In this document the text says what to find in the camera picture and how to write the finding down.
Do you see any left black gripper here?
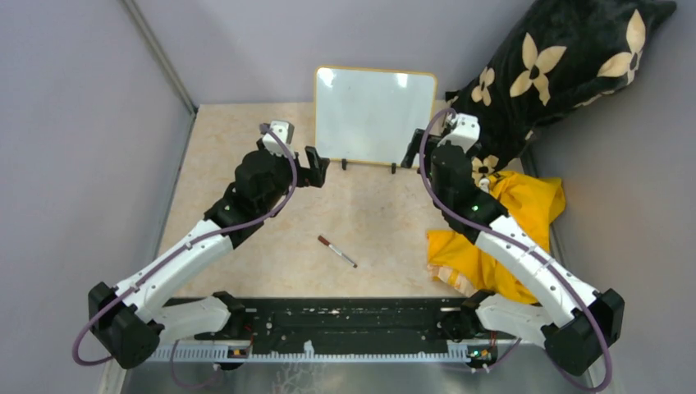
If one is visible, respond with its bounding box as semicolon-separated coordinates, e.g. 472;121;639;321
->
258;139;330;216

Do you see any yellow framed whiteboard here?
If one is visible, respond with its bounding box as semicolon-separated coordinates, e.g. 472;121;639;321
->
314;66;437;167

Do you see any white marker pen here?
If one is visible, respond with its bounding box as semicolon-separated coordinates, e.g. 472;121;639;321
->
328;241;358;268

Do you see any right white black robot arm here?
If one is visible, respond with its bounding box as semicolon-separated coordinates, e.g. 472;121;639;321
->
402;129;625;378

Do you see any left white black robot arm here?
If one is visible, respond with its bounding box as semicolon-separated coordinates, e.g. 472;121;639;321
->
78;145;330;369

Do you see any yellow cloth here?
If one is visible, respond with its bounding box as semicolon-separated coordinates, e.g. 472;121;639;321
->
426;170;567;305

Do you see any black floral pillow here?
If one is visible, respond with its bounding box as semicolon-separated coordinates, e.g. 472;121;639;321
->
446;1;677;183

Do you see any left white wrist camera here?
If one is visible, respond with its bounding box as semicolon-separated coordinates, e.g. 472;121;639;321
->
260;120;295;157

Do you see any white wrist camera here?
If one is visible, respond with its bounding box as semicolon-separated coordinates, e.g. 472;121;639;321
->
260;120;295;157
437;113;480;153

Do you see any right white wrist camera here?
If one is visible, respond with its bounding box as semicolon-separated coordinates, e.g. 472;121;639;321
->
437;113;480;153

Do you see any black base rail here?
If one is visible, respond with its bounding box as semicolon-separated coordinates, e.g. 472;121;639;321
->
193;294;509;362

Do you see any aluminium corner post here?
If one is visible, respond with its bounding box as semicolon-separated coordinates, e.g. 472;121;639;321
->
119;0;198;116

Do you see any white toothed cable strip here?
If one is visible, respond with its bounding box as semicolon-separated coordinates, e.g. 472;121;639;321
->
147;341;470;364

